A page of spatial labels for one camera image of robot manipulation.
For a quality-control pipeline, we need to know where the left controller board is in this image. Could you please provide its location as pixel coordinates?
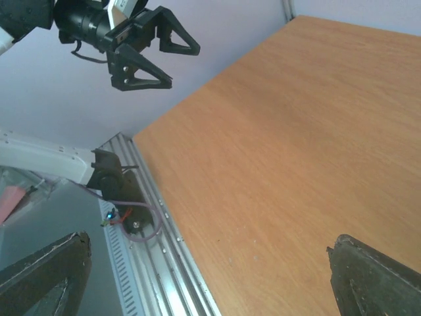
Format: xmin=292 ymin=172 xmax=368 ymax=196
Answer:
xmin=101 ymin=209 xmax=118 ymax=227

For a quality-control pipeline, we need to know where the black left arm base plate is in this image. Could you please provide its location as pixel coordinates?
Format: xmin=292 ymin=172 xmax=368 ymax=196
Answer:
xmin=118 ymin=170 xmax=155 ymax=234

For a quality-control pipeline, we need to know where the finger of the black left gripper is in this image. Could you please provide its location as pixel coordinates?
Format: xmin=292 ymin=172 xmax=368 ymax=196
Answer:
xmin=144 ymin=6 xmax=200 ymax=55
xmin=107 ymin=43 xmax=172 ymax=91

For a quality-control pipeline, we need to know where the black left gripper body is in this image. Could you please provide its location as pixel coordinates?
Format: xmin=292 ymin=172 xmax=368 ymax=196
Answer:
xmin=54 ymin=1 xmax=147 ymax=55

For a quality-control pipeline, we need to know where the aluminium rail frame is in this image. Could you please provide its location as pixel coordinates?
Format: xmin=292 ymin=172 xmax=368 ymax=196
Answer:
xmin=102 ymin=134 xmax=220 ymax=315

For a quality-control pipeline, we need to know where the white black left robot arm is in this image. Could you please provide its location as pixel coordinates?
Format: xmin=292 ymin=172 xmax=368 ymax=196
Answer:
xmin=1 ymin=1 xmax=200 ymax=207

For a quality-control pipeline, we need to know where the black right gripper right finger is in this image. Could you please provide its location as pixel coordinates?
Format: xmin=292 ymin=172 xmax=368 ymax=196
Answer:
xmin=326 ymin=234 xmax=420 ymax=315

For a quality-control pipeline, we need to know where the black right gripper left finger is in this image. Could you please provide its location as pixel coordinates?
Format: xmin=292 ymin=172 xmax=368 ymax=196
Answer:
xmin=1 ymin=232 xmax=92 ymax=315

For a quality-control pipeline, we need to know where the grey slotted cable duct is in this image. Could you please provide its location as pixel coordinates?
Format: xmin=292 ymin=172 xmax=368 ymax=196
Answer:
xmin=98 ymin=199 xmax=145 ymax=316

